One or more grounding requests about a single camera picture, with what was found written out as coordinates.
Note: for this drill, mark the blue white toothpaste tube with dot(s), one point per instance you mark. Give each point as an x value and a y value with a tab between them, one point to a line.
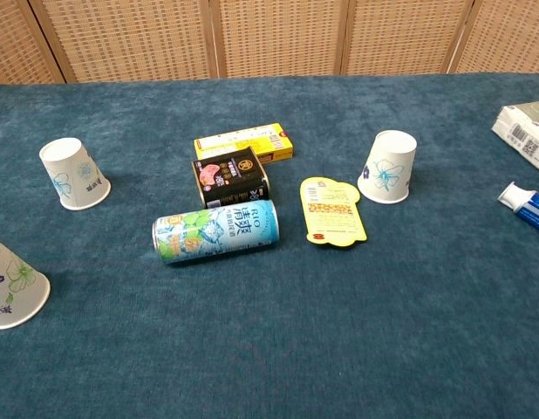
531	205

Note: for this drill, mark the yellow cardboard box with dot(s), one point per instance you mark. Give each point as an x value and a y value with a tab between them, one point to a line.
252	139

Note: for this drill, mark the black rectangular tin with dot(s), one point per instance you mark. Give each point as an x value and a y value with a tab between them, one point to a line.
230	179

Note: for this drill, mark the light blue drink can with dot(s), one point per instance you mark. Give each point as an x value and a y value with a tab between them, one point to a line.
217	231

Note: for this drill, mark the multicolour tissue pack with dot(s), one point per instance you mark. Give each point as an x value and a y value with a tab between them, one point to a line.
527	131

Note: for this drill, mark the yellow shaped card packet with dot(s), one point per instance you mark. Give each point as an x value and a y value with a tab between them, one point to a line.
332	214

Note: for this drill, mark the blue table cloth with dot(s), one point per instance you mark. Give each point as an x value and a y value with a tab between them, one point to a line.
269	327

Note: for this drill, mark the white paper cup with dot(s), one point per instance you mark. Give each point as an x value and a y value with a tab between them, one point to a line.
16	283
387	168
73	174

